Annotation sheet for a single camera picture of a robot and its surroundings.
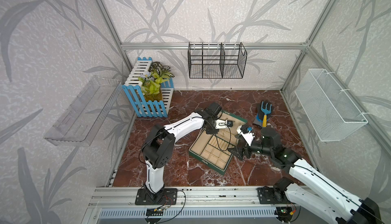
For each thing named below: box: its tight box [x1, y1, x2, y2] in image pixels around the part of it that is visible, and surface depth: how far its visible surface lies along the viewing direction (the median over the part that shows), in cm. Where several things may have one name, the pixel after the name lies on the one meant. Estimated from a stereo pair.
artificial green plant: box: [137, 61, 176, 102], surface depth 98 cm
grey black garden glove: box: [252, 101, 273, 129], surface depth 105 cm
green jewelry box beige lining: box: [188, 109, 248, 176], surface depth 85 cm
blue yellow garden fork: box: [260, 100, 273, 128], surface depth 107 cm
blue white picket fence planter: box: [122, 57, 175, 118], surface depth 100 cm
